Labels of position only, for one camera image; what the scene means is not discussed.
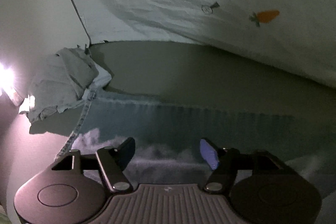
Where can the light grey-blue garment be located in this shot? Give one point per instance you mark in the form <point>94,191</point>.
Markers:
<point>62,82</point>

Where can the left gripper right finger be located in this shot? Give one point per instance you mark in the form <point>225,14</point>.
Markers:
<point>222,162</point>

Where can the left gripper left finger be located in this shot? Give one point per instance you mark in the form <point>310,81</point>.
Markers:
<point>112,162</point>

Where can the white rounded board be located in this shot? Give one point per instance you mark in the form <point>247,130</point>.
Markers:
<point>34,29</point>

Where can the blue denim jeans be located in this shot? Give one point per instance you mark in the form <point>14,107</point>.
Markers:
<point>167,137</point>

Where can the white carrot print sheet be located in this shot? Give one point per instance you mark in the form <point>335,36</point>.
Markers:
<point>297,36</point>

